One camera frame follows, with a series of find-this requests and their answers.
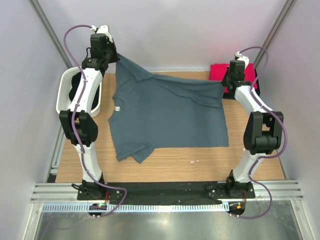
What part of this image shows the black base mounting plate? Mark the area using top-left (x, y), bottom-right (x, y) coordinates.
top-left (71, 181), bottom-right (256, 206)

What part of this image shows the blue-grey t shirt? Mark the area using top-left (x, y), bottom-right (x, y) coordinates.
top-left (108, 56), bottom-right (229, 163)

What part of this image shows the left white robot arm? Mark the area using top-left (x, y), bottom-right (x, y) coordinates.
top-left (59, 33), bottom-right (119, 200)

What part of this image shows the black t shirt in basket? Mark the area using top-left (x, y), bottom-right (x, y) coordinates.
top-left (68, 72), bottom-right (82, 101)

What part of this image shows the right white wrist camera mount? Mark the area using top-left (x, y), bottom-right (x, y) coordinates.
top-left (234, 51), bottom-right (250, 69)

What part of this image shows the aluminium frame rail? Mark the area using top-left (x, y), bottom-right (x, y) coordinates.
top-left (30, 180), bottom-right (304, 203)

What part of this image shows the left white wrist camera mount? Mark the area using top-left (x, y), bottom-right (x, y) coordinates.
top-left (90, 25), bottom-right (113, 41)

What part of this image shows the white slotted cable duct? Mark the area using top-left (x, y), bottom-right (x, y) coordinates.
top-left (42, 202), bottom-right (229, 213)

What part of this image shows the white perforated plastic basket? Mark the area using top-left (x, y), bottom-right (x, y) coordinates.
top-left (56, 67), bottom-right (103, 117)

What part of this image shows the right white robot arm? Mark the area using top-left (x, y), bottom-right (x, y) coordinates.
top-left (221, 56), bottom-right (284, 198)

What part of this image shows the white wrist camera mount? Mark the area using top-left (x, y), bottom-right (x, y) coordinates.
top-left (90, 25), bottom-right (113, 41)
top-left (234, 51), bottom-right (250, 69)

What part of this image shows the folded black t shirt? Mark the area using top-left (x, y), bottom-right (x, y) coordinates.
top-left (223, 69), bottom-right (261, 100)

